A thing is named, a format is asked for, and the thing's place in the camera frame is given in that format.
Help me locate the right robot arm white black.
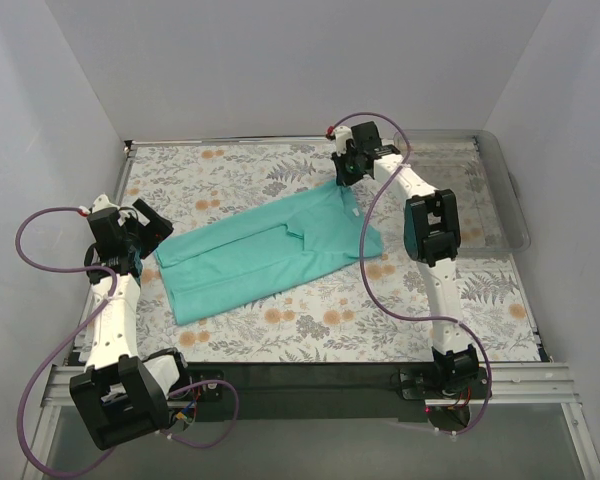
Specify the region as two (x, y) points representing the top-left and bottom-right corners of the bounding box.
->
(326, 121), (479, 398)

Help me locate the teal green t-shirt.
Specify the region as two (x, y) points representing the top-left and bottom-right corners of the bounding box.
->
(155, 181), (384, 326)

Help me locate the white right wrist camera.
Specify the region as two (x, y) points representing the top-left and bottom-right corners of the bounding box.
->
(325, 125), (352, 156)

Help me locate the floral patterned table mat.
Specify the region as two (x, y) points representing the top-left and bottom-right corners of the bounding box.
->
(121, 141), (541, 363)

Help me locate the aluminium frame rail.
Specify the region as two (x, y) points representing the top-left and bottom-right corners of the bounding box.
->
(41, 362), (581, 406)

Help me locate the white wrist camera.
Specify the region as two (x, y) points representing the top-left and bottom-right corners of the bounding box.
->
(78, 194), (119, 217)
(325, 125), (352, 156)

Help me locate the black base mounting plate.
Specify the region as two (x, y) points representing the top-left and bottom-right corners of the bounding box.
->
(168, 362), (487, 425)

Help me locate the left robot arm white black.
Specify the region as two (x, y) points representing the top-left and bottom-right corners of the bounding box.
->
(69, 195), (193, 450)

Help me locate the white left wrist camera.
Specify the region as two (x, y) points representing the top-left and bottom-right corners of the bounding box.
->
(78, 194), (119, 217)

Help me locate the clear plastic bin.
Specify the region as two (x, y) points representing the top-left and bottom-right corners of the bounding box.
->
(393, 130), (530, 256)

